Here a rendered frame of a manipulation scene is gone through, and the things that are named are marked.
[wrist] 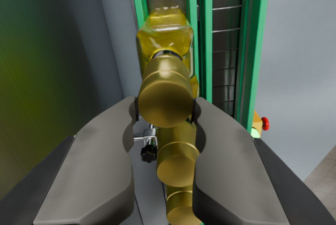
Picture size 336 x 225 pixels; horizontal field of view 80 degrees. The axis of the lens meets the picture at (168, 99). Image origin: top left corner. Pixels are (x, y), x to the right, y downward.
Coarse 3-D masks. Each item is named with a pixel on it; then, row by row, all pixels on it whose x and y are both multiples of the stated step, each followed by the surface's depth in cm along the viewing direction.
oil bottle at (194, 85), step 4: (192, 80) 22; (196, 80) 22; (192, 84) 21; (196, 84) 22; (192, 88) 21; (196, 88) 21; (192, 92) 21; (196, 92) 21; (192, 96) 20; (196, 96) 21; (192, 124) 22
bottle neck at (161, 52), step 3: (159, 51) 17; (162, 51) 17; (165, 51) 17; (168, 51) 17; (171, 51) 17; (174, 51) 17; (156, 54) 17; (159, 54) 16; (162, 54) 16; (165, 54) 16; (168, 54) 16; (171, 54) 16; (174, 54) 17; (177, 54) 17; (153, 57) 17; (177, 57) 17; (180, 57) 18
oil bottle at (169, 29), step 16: (160, 16) 26; (176, 16) 25; (144, 32) 18; (160, 32) 18; (176, 32) 18; (192, 32) 19; (144, 48) 18; (160, 48) 17; (176, 48) 18; (192, 48) 18; (144, 64) 18; (192, 64) 19
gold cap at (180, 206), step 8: (192, 184) 19; (168, 192) 19; (176, 192) 18; (184, 192) 18; (168, 200) 18; (176, 200) 17; (184, 200) 17; (168, 208) 18; (176, 208) 17; (184, 208) 17; (168, 216) 18; (176, 216) 18; (184, 216) 18; (192, 216) 18; (176, 224) 18; (184, 224) 18; (192, 224) 18
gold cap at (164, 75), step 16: (160, 64) 13; (176, 64) 14; (144, 80) 12; (160, 80) 11; (176, 80) 11; (144, 96) 12; (160, 96) 12; (176, 96) 12; (144, 112) 12; (160, 112) 12; (176, 112) 12
